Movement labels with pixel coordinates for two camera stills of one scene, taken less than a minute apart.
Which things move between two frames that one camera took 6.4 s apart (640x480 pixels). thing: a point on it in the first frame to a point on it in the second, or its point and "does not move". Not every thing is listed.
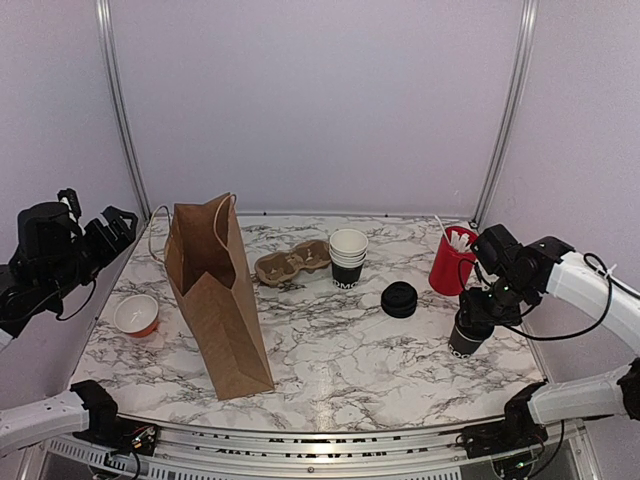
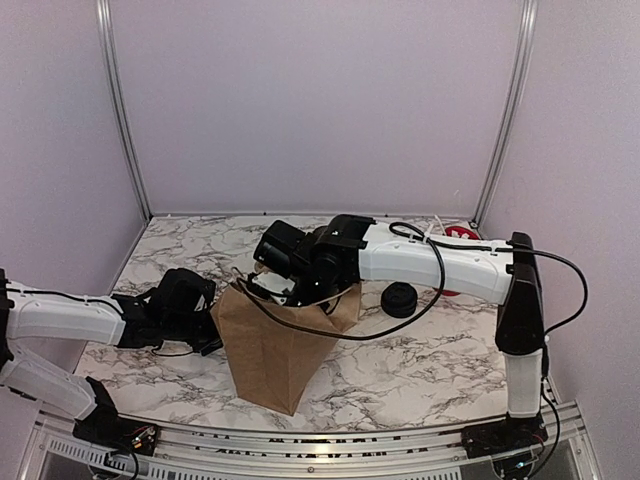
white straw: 443,229 does not move
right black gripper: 473,310 to 328,308
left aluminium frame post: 103,11 does not move
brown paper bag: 207,260 to 275,350
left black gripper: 125,237 to 208,348
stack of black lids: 399,300 does not move
